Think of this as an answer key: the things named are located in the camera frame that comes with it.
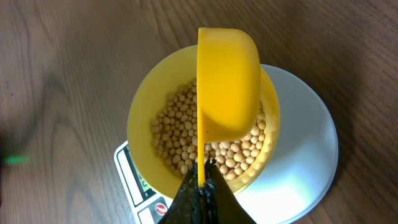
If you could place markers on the yellow bowl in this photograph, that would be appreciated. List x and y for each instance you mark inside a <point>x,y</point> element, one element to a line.
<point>179,68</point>

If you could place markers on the yellow measuring scoop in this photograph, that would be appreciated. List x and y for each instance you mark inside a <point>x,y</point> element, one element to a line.
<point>228,88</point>

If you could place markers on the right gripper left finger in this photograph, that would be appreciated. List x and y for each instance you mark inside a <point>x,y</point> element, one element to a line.
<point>187,205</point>

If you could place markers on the white digital kitchen scale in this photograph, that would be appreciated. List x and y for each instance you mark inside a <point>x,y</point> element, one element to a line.
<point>299,174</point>

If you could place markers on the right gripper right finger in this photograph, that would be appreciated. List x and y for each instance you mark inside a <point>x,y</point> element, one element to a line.
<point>220,204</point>

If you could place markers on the soybeans in bowl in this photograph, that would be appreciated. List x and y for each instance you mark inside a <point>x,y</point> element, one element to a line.
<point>174,136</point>

